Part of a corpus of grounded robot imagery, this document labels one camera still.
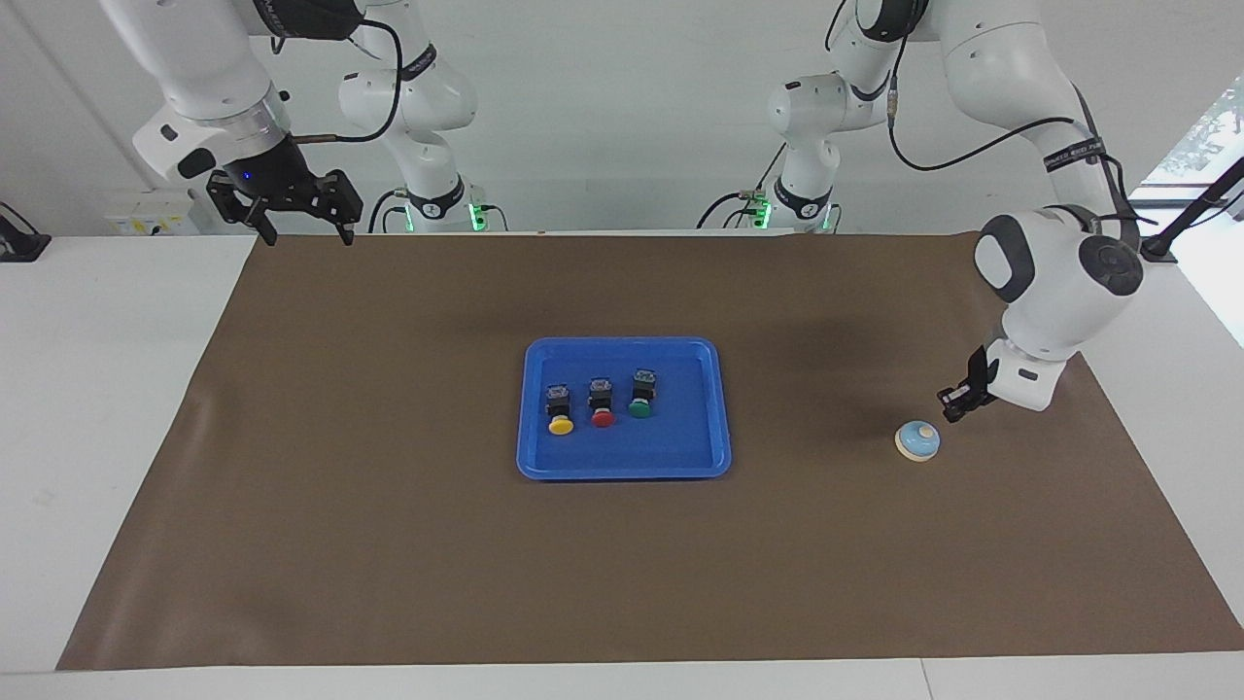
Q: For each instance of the light blue call bell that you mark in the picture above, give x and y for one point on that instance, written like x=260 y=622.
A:
x=916 y=442

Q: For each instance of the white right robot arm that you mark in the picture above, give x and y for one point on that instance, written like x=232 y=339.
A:
x=204 y=58

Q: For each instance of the blue plastic tray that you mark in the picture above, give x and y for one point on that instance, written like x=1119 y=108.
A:
x=680 y=437

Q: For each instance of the green mushroom push button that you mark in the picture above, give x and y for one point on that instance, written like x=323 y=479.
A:
x=639 y=409

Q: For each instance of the window with greenery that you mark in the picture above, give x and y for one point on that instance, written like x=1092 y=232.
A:
x=1215 y=126

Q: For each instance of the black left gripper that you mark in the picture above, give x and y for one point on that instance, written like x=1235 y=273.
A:
x=980 y=374

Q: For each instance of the red mushroom push button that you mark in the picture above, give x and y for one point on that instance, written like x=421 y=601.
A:
x=604 y=418

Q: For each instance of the white wall power box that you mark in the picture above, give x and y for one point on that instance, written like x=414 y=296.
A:
x=146 y=219

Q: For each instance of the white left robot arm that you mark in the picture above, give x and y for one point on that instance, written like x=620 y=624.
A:
x=1050 y=292

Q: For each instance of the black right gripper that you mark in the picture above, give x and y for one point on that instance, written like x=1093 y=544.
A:
x=272 y=180

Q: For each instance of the yellow mushroom push button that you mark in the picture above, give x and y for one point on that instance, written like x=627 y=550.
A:
x=560 y=425

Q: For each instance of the black camera stand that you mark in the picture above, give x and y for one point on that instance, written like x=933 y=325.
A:
x=1166 y=243

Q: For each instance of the brown table mat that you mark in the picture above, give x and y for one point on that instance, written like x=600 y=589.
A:
x=486 y=564

